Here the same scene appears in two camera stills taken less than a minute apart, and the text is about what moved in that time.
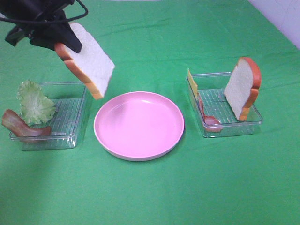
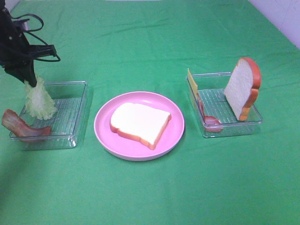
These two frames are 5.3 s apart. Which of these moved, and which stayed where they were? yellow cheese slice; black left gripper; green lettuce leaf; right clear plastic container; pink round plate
Moved: black left gripper; green lettuce leaf
Stayed: yellow cheese slice; pink round plate; right clear plastic container
